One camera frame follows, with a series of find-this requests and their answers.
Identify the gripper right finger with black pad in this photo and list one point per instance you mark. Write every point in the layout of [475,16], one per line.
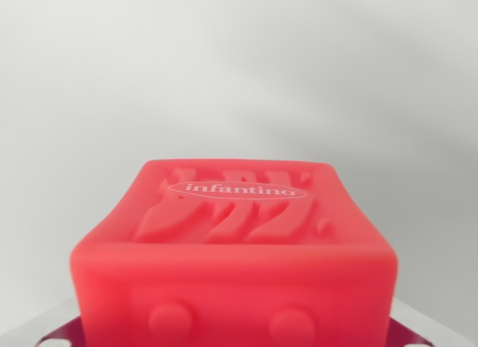
[422,332]

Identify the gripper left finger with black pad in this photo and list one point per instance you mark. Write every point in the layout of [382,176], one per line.
[45,330]

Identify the red infantino soft cube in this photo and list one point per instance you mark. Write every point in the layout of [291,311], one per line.
[235,272]

